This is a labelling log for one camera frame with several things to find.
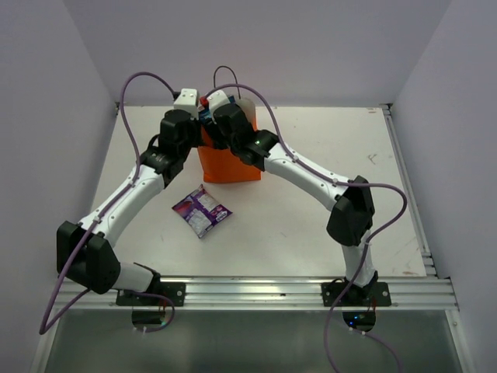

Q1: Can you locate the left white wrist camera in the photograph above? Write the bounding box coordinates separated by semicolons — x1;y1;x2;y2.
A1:
173;89;199;120

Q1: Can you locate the aluminium mounting rail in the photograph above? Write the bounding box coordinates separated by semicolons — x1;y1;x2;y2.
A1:
57;276;459;311

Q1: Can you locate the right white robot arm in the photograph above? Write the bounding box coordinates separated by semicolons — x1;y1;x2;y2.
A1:
209;102;377;305

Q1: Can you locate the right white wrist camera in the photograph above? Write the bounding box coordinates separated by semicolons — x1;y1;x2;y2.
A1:
200;89;231;114

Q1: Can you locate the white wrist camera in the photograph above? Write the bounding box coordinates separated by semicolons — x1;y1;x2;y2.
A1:
200;89;231;114
173;89;199;120

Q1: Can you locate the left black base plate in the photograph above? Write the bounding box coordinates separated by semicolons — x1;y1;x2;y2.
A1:
116;281;186;307

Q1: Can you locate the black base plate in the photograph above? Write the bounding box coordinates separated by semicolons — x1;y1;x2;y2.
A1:
321;280;392;307
116;281;186;307

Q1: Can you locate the blue Burts chip bag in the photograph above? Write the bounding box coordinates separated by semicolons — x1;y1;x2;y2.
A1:
198;96;211;121

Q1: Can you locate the orange paper bag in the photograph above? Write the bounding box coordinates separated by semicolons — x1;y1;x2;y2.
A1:
196;65;263;183

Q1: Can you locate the purple snack packet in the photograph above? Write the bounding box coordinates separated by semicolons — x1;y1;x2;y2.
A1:
172;184;232;239

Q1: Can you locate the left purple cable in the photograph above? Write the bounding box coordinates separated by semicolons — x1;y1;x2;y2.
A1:
38;71;179;335

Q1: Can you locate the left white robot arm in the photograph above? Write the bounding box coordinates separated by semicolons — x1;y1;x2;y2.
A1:
57;109;202;305

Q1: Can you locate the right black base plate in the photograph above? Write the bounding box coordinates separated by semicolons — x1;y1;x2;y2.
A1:
321;280;392;307

